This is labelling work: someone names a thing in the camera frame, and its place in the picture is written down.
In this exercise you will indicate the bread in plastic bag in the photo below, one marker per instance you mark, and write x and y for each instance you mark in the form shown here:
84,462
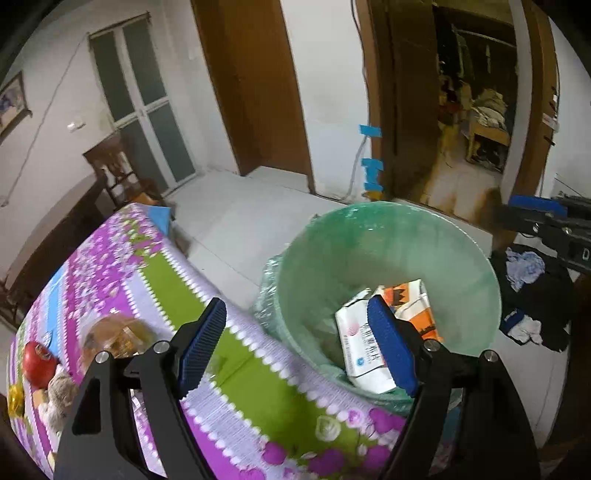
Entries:
115,337

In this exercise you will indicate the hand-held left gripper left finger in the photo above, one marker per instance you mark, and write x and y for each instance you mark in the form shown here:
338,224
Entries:
203,341

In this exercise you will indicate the white medicine box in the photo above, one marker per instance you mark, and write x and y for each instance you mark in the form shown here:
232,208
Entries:
358,341

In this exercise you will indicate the closed wooden door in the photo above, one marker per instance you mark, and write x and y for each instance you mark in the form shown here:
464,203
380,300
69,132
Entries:
254,92

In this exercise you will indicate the frosted glass double door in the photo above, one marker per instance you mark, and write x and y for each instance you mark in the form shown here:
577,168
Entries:
138,92

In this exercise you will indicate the open dark wooden door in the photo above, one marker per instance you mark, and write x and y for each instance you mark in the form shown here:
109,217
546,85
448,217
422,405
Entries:
411,92

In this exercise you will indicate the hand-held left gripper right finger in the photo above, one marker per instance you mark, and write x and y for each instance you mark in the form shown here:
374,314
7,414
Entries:
390,341

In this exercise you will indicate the framed wall picture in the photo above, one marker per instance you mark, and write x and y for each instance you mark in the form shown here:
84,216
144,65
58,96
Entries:
11,104

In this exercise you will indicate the dark wooden chair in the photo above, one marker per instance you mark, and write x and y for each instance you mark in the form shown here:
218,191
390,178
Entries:
117,170

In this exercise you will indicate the pile of dark clothes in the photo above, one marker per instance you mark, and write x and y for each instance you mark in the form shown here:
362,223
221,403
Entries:
549,304

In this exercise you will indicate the blue tape strip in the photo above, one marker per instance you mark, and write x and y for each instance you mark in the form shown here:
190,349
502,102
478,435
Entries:
371,131
373,177

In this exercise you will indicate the green lined trash bin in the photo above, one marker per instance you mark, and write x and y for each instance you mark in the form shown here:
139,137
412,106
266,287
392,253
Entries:
392,244

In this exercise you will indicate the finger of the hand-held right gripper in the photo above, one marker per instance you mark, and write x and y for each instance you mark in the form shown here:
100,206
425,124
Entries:
538,206

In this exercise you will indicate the cluttered wooden bed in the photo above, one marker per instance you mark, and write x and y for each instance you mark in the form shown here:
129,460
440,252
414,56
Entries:
489,134

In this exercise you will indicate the white tissue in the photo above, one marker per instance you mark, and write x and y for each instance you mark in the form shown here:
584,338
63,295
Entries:
62,392

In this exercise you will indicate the orange printed packet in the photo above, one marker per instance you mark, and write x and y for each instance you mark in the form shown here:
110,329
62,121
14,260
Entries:
415,309

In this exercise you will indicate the red apple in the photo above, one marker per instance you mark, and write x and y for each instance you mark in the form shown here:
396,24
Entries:
39,362

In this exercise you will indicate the tan cardboard block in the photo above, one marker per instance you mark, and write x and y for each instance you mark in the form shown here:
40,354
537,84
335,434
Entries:
40,399

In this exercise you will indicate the white wall switch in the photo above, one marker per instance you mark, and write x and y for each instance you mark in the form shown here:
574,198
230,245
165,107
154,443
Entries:
76,125

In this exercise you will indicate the floral striped tablecloth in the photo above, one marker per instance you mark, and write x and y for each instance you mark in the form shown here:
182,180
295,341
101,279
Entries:
258,397

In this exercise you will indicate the yellow snack packet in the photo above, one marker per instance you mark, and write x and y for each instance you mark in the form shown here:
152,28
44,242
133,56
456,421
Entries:
16,401

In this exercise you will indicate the dark wooden table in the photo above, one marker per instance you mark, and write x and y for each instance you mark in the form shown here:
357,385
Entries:
55,240

